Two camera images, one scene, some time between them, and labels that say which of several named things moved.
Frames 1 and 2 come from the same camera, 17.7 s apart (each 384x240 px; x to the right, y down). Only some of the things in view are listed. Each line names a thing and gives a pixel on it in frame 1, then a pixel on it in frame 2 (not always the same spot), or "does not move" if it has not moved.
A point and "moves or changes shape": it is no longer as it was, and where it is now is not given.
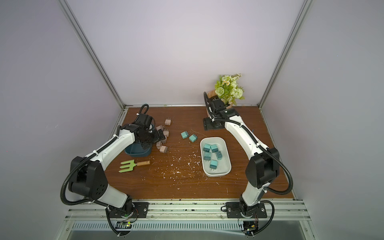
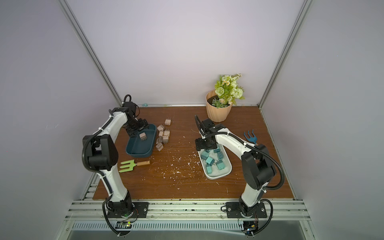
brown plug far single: (168, 121) does not move
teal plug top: (193, 138) -> (209, 169)
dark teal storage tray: (136, 149) does not move
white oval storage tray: (215, 156) does not move
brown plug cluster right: (166, 132) does not move
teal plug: (219, 155) -> (210, 161)
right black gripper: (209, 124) -> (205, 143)
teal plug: (206, 147) moves or changes shape
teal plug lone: (214, 148) moves or changes shape
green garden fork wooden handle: (132, 165) does not move
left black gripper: (157, 137) -> (144, 124)
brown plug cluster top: (160, 127) does not move
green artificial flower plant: (227, 89) does not move
